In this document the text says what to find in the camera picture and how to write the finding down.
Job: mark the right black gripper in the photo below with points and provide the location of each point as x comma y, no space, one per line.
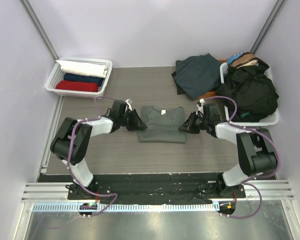
196,122

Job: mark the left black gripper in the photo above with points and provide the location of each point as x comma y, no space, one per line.
137,123

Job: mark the grey t shirt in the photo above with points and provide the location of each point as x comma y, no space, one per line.
162,125

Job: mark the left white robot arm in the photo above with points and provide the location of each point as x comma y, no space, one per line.
71,142

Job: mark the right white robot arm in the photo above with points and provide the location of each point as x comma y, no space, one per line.
256,153

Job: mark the dark teal t shirt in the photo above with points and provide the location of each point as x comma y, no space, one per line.
197,75

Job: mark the black clothes pile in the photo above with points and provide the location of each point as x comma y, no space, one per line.
253,94

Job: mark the red rolled t shirt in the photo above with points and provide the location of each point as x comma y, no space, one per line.
77,86

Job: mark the navy rolled t shirt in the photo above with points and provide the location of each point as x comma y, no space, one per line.
82,78

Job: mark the blue and tan clothes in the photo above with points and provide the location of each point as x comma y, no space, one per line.
240,59

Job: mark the white rolled t shirt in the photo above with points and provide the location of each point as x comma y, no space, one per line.
83,69

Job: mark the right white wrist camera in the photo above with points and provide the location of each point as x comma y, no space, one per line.
200,107

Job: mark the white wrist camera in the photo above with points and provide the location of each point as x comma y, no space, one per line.
128,105
200,107

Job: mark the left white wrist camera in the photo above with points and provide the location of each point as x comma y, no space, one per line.
128,105

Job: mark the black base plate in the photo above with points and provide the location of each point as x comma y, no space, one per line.
149,188

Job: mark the slotted white cable duct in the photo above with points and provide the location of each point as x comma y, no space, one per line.
124,208

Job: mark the left aluminium frame post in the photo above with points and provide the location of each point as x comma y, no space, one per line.
39,28

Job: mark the aluminium frame post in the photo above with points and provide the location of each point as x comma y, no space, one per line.
39,28
272,16

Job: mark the right aluminium frame post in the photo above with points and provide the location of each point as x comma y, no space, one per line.
272,16

